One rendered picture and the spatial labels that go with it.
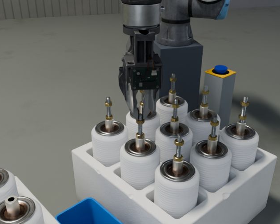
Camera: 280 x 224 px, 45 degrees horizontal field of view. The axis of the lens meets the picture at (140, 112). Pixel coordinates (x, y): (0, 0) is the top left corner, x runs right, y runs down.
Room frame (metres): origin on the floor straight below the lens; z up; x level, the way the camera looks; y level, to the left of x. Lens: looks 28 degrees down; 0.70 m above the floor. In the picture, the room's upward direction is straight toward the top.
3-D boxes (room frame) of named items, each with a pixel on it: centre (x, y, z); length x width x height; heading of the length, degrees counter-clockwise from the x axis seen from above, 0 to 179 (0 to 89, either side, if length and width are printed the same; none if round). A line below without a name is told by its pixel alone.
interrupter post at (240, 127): (0.73, -0.25, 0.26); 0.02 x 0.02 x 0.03
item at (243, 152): (0.73, -0.25, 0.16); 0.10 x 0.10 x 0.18
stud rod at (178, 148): (0.57, -0.08, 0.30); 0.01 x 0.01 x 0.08
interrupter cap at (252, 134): (0.73, -0.25, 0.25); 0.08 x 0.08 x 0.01
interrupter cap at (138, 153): (0.66, 0.00, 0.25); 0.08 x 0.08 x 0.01
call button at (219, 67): (0.99, -0.25, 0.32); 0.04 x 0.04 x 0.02
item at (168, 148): (0.74, -0.09, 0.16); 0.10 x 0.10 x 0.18
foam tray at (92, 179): (0.74, -0.09, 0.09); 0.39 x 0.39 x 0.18; 42
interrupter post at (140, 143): (0.66, 0.00, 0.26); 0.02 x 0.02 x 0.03
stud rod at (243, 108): (0.73, -0.25, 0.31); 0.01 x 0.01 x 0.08
